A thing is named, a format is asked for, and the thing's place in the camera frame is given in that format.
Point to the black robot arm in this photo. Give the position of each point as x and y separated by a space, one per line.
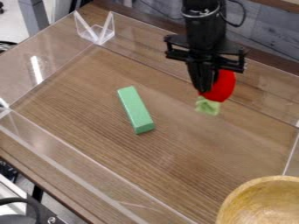
204 48

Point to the green rectangular block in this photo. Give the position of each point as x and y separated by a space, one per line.
136 110

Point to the black metal bracket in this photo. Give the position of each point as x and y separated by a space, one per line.
47 215

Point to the red plush strawberry fruit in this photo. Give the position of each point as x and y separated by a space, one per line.
210 100

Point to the clear acrylic tray enclosure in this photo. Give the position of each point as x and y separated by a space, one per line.
67 137

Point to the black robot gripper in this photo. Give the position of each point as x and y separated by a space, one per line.
226 55

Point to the wooden bowl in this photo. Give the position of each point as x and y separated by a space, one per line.
263 201

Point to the grey table leg post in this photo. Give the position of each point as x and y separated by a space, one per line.
33 15

